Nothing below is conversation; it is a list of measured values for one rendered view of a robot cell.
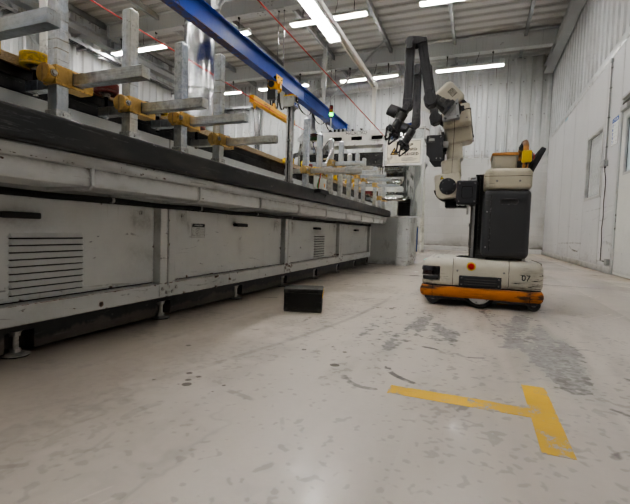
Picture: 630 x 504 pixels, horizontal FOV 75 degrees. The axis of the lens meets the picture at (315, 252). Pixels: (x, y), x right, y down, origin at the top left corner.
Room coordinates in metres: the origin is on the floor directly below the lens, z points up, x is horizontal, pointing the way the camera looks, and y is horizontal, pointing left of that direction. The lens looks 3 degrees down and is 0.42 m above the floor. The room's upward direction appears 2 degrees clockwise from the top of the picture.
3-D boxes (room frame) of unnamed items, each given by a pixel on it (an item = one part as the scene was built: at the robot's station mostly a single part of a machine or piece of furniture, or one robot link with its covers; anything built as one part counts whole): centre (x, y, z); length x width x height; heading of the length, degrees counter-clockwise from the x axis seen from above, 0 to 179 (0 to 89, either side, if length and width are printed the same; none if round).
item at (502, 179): (2.64, -1.15, 0.59); 0.55 x 0.34 x 0.83; 160
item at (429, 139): (2.77, -0.79, 0.99); 0.28 x 0.16 x 0.22; 160
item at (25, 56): (1.24, 0.84, 0.85); 0.08 x 0.08 x 0.11
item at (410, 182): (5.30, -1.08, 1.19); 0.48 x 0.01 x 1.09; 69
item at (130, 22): (1.38, 0.62, 0.88); 0.04 x 0.04 x 0.48; 69
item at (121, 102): (1.40, 0.61, 0.81); 0.14 x 0.06 x 0.05; 159
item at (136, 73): (1.17, 0.65, 0.81); 0.43 x 0.03 x 0.04; 69
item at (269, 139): (1.87, 0.38, 0.80); 0.43 x 0.03 x 0.04; 69
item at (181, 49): (1.61, 0.53, 0.88); 0.04 x 0.04 x 0.48; 69
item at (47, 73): (1.17, 0.71, 0.81); 0.14 x 0.06 x 0.05; 159
